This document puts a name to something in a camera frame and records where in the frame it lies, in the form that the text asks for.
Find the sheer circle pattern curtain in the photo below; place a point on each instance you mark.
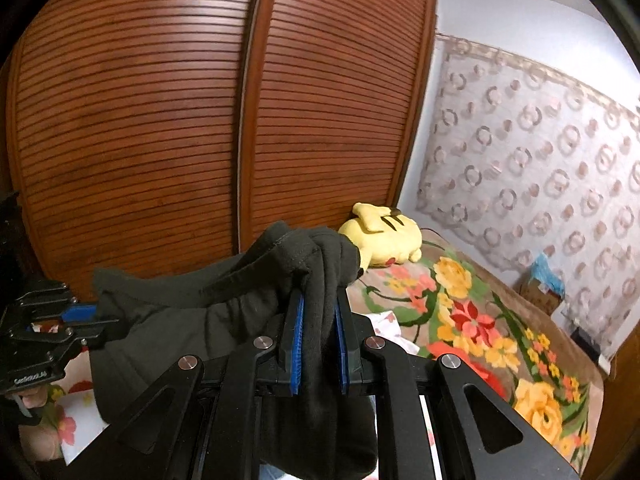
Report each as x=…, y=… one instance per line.
x=540, y=160

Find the white strawberry print sheet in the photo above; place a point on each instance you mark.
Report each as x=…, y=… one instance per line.
x=387, y=327

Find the yellow plush toy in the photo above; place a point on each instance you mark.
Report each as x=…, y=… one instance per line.
x=385, y=240

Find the wooden sideboard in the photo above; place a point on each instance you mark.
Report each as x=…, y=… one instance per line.
x=620, y=410

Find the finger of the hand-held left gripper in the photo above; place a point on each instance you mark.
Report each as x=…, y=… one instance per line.
x=80, y=313
x=75, y=332

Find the person's left hand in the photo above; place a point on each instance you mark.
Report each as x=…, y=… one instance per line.
x=35, y=401

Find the wooden louvred wardrobe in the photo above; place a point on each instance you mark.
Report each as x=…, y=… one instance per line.
x=150, y=110

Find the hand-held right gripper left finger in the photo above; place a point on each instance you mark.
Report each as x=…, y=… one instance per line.
x=297, y=340

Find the black pants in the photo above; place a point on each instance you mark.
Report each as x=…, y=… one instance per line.
x=225, y=320

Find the cardboard box with blue bag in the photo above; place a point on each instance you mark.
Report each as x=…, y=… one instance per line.
x=542, y=280

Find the brown floral blanket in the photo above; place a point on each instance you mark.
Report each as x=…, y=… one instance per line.
x=475, y=320

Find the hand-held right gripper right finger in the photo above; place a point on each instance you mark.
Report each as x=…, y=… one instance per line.
x=342, y=350

